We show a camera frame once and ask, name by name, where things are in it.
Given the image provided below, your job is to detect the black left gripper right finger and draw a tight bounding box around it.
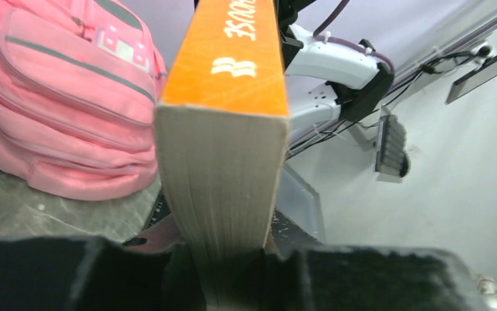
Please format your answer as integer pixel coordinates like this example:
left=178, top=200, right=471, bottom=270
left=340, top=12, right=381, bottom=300
left=265, top=209, right=323, bottom=260

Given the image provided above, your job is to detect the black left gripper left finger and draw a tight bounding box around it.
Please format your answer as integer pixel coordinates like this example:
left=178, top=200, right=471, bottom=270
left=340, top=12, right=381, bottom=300
left=122, top=214, right=186, bottom=256

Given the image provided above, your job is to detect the orange treehouse book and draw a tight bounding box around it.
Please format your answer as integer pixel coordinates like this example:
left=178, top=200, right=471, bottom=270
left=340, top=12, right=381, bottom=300
left=154, top=0, right=291, bottom=262

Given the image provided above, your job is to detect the pink student backpack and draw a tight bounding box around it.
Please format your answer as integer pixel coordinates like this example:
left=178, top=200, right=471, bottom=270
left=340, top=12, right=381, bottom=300
left=0, top=1, right=166, bottom=201

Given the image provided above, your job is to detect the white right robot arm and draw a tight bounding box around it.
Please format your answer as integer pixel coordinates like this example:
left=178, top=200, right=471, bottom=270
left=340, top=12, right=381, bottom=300
left=274, top=1, right=395, bottom=130

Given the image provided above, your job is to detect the small grey ribbed device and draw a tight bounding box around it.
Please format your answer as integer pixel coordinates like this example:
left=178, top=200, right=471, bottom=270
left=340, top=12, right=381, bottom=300
left=373, top=113, right=411, bottom=183

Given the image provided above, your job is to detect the aluminium frame rail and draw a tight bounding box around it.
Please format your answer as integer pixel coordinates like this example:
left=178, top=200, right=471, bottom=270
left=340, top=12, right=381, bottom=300
left=380, top=1, right=497, bottom=104

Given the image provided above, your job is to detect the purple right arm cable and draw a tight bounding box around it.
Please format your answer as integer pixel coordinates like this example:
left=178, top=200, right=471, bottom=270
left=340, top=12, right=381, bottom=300
left=312, top=0, right=397, bottom=93

